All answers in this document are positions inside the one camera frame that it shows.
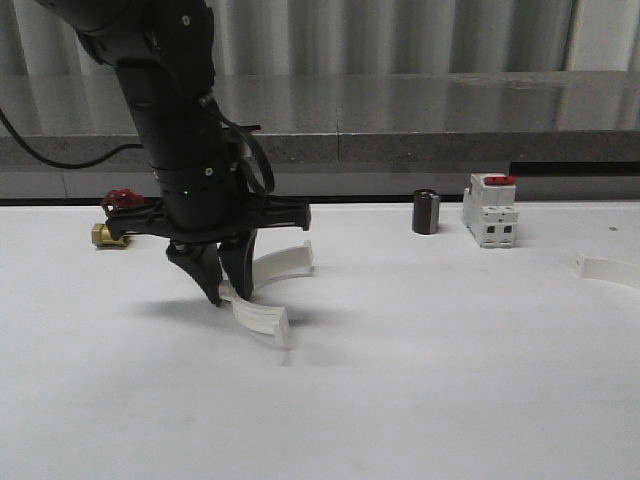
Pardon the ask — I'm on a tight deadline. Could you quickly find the white circuit breaker red switch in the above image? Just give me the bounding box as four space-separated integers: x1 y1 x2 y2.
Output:
462 173 519 248

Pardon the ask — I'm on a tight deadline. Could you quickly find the white half-ring pipe clamp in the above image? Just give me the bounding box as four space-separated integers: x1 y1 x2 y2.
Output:
572 253 640 290
219 240 313 348

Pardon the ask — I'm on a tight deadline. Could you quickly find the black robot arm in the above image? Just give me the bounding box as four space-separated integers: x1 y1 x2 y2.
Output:
46 1 310 303

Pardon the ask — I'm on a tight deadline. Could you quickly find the grey corrugated curtain backdrop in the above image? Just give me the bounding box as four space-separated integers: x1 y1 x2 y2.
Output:
0 0 640 79

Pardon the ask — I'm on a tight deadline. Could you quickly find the brass valve with red handle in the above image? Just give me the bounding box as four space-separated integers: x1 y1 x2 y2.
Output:
91 189 145 248

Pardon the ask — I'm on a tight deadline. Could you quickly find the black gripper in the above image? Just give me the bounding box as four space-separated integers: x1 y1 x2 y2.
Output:
106 159 311 306

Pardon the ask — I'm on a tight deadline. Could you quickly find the dark brown cylindrical capacitor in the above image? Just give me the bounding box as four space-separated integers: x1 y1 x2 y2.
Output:
412 189 441 235

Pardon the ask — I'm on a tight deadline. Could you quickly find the grey stone counter ledge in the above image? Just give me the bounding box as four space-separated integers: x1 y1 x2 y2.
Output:
1 72 639 176

